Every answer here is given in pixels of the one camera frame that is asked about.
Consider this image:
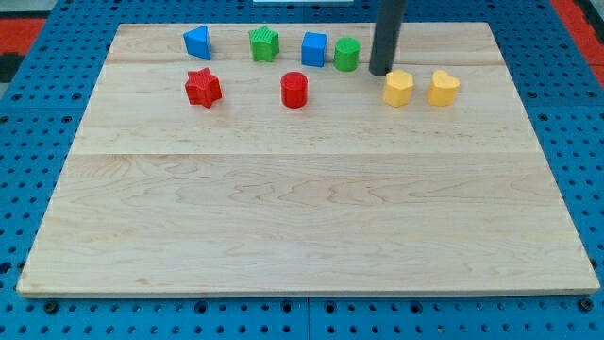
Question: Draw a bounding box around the wooden board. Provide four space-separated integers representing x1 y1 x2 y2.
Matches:
17 23 599 298

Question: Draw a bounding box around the blue cube block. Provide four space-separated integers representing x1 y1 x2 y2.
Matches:
301 31 327 67

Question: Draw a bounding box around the red cylinder block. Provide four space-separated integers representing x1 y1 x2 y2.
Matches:
280 72 308 109

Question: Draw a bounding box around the green cylinder block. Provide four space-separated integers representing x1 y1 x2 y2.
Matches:
333 37 361 72

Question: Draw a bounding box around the red star block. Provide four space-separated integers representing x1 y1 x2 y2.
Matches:
185 68 223 109

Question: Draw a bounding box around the yellow hexagon block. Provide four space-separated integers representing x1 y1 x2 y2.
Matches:
383 70 414 107

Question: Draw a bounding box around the green star block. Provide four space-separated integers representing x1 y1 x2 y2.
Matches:
248 25 280 62

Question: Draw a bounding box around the yellow heart block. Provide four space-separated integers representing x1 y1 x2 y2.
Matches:
427 70 461 107

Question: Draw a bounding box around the blue triangular prism block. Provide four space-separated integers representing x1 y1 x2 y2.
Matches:
183 25 211 60

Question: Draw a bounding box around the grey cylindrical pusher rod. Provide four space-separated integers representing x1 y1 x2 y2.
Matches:
369 0 407 77

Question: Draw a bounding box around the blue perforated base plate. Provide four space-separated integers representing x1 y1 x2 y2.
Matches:
1 0 603 339

